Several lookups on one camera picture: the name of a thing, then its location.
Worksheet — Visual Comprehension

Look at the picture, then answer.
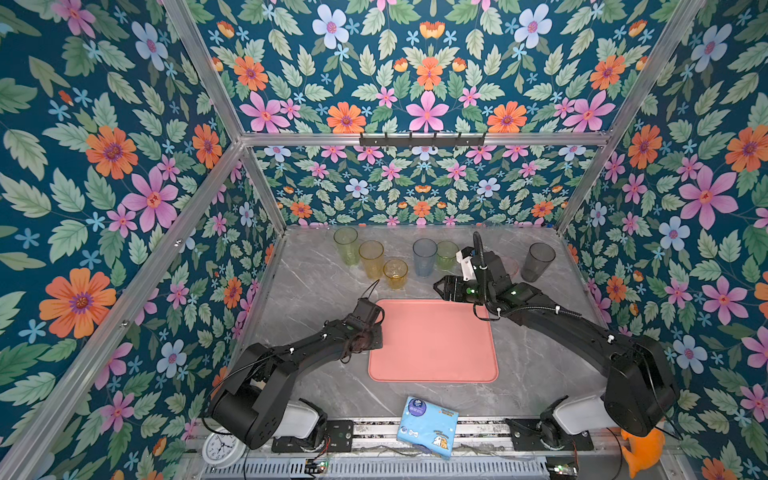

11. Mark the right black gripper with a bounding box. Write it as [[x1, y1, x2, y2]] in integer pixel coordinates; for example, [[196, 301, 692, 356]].
[[432, 275, 494, 308]]

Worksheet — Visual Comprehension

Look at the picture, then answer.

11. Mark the pink plastic tray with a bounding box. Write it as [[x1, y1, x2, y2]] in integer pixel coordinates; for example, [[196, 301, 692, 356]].
[[368, 299, 499, 383]]

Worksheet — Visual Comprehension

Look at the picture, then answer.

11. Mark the blue tall glass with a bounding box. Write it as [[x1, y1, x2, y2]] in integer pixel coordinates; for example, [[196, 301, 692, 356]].
[[412, 238, 438, 277]]

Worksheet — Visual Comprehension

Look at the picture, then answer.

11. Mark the yellow tall glass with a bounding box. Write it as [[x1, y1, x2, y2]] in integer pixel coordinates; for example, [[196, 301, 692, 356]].
[[358, 240, 384, 280]]

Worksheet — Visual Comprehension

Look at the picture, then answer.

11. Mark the light green tall glass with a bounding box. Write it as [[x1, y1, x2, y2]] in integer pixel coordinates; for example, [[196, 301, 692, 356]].
[[333, 226, 359, 266]]

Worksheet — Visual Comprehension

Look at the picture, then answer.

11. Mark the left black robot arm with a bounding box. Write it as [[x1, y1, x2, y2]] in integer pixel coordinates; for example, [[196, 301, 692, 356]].
[[207, 297, 385, 449]]

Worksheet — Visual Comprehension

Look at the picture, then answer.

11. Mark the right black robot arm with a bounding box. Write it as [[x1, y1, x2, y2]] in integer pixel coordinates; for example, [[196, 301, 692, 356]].
[[433, 232, 680, 450]]

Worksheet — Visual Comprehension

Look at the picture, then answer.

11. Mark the short pink glass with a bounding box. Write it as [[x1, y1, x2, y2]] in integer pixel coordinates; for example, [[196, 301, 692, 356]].
[[500, 256, 520, 279]]

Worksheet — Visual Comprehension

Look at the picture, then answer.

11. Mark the short green glass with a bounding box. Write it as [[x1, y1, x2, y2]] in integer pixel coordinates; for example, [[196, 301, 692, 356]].
[[436, 240, 459, 271]]

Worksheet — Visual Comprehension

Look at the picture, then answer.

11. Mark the grey smoke tall glass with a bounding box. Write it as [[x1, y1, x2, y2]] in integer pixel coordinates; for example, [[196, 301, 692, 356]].
[[521, 242, 556, 282]]

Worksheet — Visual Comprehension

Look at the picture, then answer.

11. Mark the short amber glass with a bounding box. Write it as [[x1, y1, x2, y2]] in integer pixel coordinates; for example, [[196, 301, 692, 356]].
[[383, 258, 409, 290]]

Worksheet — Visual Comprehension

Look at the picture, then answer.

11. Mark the blue tissue pack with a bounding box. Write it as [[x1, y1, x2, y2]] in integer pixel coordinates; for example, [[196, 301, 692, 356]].
[[396, 396, 459, 460]]

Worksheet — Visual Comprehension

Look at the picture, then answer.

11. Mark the white vent grille strip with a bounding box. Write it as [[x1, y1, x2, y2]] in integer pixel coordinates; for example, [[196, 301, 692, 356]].
[[202, 457, 550, 479]]

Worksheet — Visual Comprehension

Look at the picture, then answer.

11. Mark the white alarm clock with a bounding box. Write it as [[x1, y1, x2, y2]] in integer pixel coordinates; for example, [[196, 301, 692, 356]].
[[202, 432, 246, 469]]

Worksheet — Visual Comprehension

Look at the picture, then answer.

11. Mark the orange shark plush toy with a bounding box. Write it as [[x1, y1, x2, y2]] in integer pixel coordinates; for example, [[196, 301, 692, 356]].
[[620, 428, 666, 479]]

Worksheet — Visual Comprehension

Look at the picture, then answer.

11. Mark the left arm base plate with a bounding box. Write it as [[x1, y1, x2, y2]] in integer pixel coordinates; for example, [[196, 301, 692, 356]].
[[270, 420, 355, 454]]

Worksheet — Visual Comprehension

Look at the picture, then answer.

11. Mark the black hook rail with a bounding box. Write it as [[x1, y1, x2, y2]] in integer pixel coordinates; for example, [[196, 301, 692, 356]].
[[358, 132, 486, 149]]

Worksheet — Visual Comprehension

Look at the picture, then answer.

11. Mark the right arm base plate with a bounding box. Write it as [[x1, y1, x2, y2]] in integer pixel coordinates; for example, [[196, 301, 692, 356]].
[[504, 418, 594, 451]]

